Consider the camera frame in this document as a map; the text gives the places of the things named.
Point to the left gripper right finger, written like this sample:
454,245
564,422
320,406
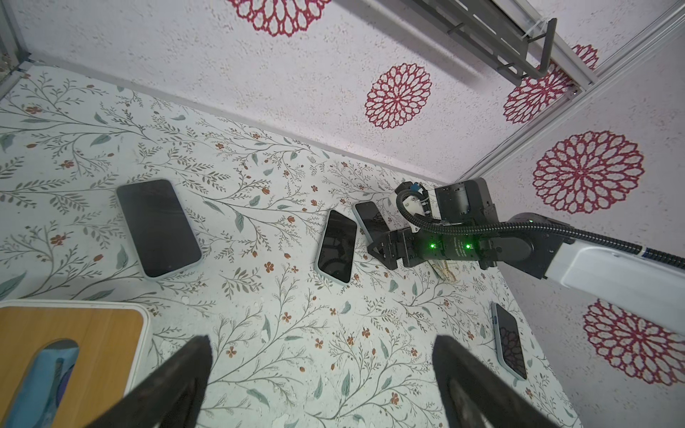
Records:
473,396

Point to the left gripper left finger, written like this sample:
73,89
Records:
171,396

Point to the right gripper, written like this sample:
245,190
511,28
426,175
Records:
466,203

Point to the black phone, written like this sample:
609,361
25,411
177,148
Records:
508,342
337,248

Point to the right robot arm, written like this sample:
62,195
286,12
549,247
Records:
646,282

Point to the crumpled clear plastic bag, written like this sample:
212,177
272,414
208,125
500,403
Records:
444,270

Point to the white wooden-top tissue box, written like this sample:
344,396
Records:
64,363

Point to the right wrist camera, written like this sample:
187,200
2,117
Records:
416,205

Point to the grey metal wall shelf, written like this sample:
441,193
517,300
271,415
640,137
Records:
487,32

